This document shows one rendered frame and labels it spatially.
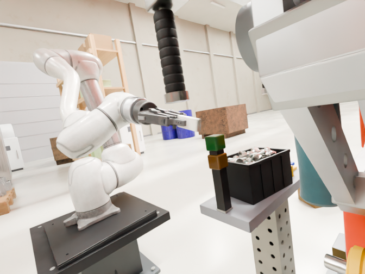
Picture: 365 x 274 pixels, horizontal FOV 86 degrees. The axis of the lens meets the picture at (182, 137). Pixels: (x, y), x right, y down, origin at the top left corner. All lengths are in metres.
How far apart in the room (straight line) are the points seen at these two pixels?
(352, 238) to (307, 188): 0.17
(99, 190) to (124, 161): 0.19
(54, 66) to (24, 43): 8.36
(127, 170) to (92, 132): 0.45
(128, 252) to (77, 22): 9.67
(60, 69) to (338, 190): 0.99
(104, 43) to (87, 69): 2.16
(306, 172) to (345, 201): 0.25
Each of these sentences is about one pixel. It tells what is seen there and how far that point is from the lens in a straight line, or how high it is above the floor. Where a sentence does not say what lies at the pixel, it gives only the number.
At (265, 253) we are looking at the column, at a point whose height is 0.21.
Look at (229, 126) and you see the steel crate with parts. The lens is 4.95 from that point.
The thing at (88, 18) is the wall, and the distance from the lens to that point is 10.46.
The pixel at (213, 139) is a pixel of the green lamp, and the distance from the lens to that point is 0.50.
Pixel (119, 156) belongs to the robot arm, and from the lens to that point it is 1.05.
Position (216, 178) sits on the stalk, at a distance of 0.54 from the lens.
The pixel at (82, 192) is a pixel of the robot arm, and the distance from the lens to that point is 0.96.
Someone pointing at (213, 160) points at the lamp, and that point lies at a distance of 0.52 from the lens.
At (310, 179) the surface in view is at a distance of 0.52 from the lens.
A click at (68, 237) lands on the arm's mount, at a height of 0.32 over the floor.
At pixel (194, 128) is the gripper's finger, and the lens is 0.47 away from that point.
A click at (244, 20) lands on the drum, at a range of 0.40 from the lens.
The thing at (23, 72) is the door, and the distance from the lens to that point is 9.02.
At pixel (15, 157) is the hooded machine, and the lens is 6.67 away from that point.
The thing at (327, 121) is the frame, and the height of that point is 0.70.
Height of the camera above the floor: 0.72
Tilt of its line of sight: 6 degrees down
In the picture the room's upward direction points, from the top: 9 degrees counter-clockwise
